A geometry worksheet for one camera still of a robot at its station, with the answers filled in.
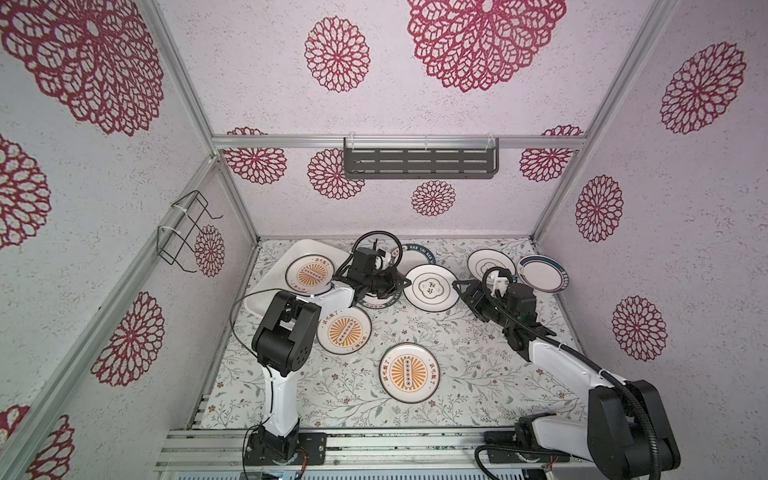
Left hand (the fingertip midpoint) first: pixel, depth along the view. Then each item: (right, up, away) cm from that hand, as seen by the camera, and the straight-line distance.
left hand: (410, 285), depth 92 cm
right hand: (+13, 0, -8) cm, 16 cm away
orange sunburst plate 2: (-1, -25, -6) cm, 26 cm away
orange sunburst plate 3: (-35, +3, +16) cm, 39 cm away
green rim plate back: (+3, +10, +21) cm, 23 cm away
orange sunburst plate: (-20, -15, +2) cm, 25 cm away
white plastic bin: (-19, -2, -25) cm, 31 cm away
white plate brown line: (+30, +8, +21) cm, 37 cm away
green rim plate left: (-12, -6, +8) cm, 16 cm away
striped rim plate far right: (+51, +3, +18) cm, 54 cm away
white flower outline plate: (+6, -1, -1) cm, 6 cm away
